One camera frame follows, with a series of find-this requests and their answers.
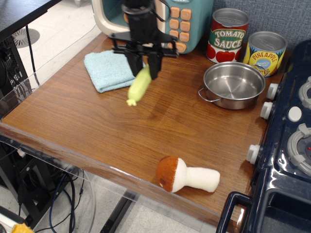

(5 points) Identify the black cable under table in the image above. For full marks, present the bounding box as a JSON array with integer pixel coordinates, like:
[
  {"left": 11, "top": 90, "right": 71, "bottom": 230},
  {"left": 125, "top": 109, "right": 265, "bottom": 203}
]
[{"left": 35, "top": 169, "right": 86, "bottom": 233}]

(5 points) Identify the small steel pot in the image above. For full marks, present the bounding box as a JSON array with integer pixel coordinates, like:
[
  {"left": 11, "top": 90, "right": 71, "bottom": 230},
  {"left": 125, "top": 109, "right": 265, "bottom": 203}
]
[{"left": 198, "top": 62, "right": 266, "bottom": 110}]

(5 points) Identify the white stove knob middle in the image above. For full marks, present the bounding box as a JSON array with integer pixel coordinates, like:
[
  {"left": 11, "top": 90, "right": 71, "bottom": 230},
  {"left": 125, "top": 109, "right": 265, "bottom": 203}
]
[{"left": 260, "top": 102, "right": 273, "bottom": 120}]

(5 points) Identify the blue cable under table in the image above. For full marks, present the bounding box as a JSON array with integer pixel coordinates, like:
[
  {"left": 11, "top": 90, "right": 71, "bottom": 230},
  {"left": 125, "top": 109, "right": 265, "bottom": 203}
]
[{"left": 49, "top": 173, "right": 76, "bottom": 233}]

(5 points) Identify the pineapple slices can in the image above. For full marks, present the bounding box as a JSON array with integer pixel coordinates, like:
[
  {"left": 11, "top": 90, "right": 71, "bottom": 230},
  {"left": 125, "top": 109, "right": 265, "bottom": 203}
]
[{"left": 243, "top": 31, "right": 288, "bottom": 77}]

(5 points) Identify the plush brown white mushroom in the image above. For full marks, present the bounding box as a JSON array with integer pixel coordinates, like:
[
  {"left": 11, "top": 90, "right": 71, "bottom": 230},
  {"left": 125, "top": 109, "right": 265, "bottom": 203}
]
[{"left": 155, "top": 156, "right": 220, "bottom": 193}]

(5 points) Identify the yellow object bottom left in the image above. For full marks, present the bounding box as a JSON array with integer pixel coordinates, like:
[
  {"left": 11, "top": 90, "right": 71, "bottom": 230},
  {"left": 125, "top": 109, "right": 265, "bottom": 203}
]
[{"left": 11, "top": 223, "right": 33, "bottom": 233}]

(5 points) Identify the white stove knob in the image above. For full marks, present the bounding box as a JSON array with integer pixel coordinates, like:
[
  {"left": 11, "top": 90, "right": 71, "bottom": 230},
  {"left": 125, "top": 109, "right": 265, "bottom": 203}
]
[
  {"left": 266, "top": 83, "right": 278, "bottom": 100},
  {"left": 246, "top": 145, "right": 260, "bottom": 165},
  {"left": 260, "top": 102, "right": 273, "bottom": 120}
]

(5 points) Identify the toy microwave teal cream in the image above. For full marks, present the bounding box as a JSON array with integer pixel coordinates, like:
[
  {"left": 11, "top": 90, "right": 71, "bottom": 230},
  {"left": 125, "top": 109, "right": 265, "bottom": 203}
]
[{"left": 91, "top": 0, "right": 214, "bottom": 54}]

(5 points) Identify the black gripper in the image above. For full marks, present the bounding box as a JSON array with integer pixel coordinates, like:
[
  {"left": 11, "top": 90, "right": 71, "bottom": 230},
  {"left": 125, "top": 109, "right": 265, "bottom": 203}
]
[{"left": 110, "top": 4, "right": 178, "bottom": 80}]

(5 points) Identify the white stove knob upper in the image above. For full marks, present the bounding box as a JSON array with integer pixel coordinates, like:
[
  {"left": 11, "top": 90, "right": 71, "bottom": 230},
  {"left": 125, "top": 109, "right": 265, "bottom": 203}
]
[{"left": 266, "top": 83, "right": 278, "bottom": 100}]

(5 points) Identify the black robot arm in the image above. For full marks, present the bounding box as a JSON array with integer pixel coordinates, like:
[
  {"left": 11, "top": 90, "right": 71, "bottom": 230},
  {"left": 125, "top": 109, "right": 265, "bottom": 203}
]
[{"left": 109, "top": 0, "right": 178, "bottom": 80}]

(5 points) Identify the light blue folded cloth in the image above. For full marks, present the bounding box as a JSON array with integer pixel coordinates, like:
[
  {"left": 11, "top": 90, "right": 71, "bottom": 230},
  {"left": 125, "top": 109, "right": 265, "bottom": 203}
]
[{"left": 84, "top": 50, "right": 135, "bottom": 93}]

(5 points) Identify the white stove knob lower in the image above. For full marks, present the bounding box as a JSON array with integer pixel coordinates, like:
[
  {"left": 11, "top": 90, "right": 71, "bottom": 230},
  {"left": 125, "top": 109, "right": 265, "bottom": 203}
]
[{"left": 246, "top": 145, "right": 260, "bottom": 165}]

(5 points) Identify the green handled metal spoon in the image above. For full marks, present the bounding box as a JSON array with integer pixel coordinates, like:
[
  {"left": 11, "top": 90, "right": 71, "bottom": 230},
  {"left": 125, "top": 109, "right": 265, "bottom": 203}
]
[{"left": 126, "top": 64, "right": 152, "bottom": 106}]

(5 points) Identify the tomato sauce can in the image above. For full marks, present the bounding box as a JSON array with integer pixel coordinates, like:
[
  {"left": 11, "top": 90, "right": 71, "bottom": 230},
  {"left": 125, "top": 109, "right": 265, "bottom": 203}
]
[{"left": 206, "top": 8, "right": 249, "bottom": 63}]

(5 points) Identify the clear acrylic table guard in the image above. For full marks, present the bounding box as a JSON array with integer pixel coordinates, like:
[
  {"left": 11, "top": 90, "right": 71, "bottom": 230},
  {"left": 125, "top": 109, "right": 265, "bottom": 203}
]
[{"left": 1, "top": 34, "right": 218, "bottom": 233}]

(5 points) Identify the dark blue toy stove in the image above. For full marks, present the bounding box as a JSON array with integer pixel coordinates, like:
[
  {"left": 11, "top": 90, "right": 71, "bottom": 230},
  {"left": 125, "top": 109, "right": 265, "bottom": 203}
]
[{"left": 217, "top": 40, "right": 311, "bottom": 233}]

